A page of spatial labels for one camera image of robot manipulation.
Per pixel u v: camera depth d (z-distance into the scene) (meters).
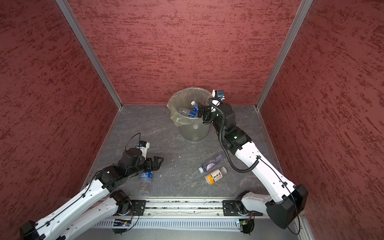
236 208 0.67
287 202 0.37
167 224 0.77
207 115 0.61
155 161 0.69
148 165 0.67
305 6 0.71
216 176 0.80
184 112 0.91
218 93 0.56
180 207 0.76
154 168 0.68
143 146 0.69
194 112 0.93
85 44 0.84
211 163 0.85
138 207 0.74
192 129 0.87
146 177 0.79
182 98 0.95
